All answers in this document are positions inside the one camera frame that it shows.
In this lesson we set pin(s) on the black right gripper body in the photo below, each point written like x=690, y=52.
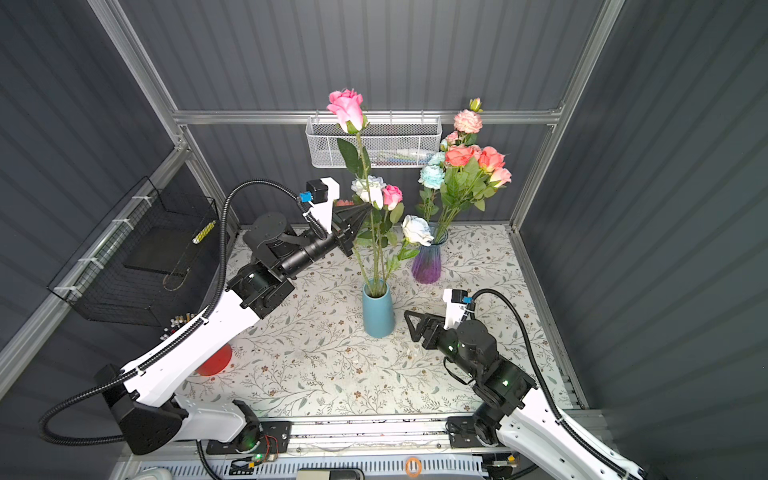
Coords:
x=440, y=338

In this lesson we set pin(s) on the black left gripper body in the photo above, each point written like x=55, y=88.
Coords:
x=340, y=236

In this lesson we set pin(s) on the white cream rose stem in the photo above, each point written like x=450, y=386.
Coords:
x=369, y=190

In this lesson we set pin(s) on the teal cylindrical vase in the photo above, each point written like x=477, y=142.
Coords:
x=378, y=311

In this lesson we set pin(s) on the small pink bud stem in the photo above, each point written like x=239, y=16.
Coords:
x=385, y=238

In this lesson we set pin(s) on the purple ribbed glass vase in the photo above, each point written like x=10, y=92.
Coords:
x=427, y=265

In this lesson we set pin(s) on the white blue carnation stem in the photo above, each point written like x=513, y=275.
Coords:
x=431, y=180

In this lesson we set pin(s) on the magenta rose stem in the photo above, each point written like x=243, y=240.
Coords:
x=346, y=106

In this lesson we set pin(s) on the coral pink rose stem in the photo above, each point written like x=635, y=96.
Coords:
x=461, y=185

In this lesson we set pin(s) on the deep pink rose stem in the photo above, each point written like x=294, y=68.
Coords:
x=490, y=159

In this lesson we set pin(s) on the light pink rose stem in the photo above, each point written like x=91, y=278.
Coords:
x=500, y=177

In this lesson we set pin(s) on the pink carnation flower stem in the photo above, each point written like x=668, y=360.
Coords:
x=467, y=125

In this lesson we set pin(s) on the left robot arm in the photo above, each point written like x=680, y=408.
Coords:
x=142, y=394

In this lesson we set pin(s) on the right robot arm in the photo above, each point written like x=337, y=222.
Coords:
x=515, y=412

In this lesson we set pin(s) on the red pen cup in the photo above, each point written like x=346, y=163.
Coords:
x=218, y=362

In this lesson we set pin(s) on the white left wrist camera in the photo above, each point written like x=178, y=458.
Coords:
x=317, y=203

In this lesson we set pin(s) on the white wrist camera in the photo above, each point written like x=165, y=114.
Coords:
x=459, y=305
x=317, y=203

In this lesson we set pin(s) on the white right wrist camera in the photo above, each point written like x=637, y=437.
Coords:
x=459, y=305

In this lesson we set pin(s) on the white wire wall basket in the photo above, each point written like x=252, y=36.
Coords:
x=396, y=143

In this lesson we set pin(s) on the black wire wall basket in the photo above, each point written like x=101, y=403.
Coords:
x=153, y=263

